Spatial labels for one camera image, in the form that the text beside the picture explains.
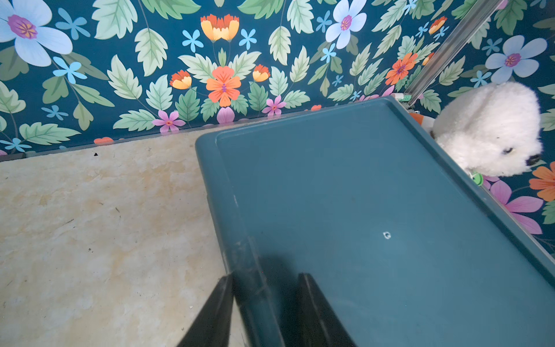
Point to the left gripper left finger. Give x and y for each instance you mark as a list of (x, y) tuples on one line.
[(212, 326)]

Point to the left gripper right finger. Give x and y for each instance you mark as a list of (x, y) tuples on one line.
[(318, 323)]

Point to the white plush dog toy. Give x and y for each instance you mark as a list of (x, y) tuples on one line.
[(494, 130)]

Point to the teal drawer cabinet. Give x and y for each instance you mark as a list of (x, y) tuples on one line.
[(406, 248)]

